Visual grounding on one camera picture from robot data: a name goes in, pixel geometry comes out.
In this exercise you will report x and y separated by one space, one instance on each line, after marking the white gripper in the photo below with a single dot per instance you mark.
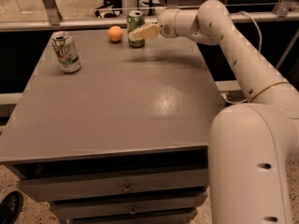
166 24

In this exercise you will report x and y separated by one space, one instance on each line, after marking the green soda can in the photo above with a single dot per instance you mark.
135 20

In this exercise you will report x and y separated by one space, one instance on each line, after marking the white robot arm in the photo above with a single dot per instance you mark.
249 143

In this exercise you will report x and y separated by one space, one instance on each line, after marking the white 7up can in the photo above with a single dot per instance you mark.
65 49

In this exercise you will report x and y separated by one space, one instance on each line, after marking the orange fruit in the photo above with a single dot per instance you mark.
115 33

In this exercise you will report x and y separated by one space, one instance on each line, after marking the black office chair base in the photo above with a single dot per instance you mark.
109 9

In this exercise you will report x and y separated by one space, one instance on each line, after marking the grey drawer cabinet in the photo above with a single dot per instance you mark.
121 141

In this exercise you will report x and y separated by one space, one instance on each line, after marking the grey metal railing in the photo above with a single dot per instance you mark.
28 15

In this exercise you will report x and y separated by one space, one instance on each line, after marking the black shoe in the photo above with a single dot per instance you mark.
10 207

